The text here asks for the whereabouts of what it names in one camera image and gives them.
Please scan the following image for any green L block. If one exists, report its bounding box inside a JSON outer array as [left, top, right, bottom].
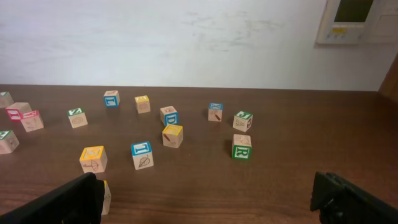
[[0, 91, 14, 108]]

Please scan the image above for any blue I block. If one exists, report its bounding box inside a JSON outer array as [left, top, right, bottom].
[[131, 141, 154, 170]]

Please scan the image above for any yellow S block near right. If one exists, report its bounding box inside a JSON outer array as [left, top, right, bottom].
[[101, 180, 111, 215]]

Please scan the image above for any white wall device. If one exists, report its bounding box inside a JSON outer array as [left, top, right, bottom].
[[315, 0, 397, 45]]

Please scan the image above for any green Z block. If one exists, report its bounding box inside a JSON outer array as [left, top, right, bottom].
[[68, 108, 88, 128]]

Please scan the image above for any yellow block pencil side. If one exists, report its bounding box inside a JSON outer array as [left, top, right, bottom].
[[162, 124, 183, 148]]

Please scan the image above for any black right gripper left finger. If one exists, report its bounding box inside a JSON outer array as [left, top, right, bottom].
[[1, 172, 104, 224]]

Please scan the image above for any yellow umbrella block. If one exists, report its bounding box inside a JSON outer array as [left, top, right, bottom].
[[79, 146, 108, 174]]

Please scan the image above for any green J block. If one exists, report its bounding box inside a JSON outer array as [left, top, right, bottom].
[[233, 111, 253, 132]]

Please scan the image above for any red A block centre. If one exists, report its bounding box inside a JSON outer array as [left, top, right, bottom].
[[21, 110, 44, 132]]

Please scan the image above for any yellow top block far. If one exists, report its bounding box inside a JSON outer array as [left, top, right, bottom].
[[134, 95, 150, 114]]

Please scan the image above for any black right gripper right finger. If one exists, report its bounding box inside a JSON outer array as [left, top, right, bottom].
[[310, 172, 397, 224]]

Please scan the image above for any green r block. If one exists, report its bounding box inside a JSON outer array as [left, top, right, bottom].
[[0, 130, 19, 154], [232, 134, 252, 159]]

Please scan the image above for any blue D block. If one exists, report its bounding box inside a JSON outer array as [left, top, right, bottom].
[[160, 106, 179, 126]]

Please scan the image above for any blue side block far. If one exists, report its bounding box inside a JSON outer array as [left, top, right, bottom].
[[103, 90, 120, 108]]

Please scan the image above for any blue X block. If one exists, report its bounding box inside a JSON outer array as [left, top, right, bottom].
[[208, 103, 223, 122]]

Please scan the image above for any red side plain block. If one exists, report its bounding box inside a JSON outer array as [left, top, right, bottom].
[[6, 102, 32, 121]]

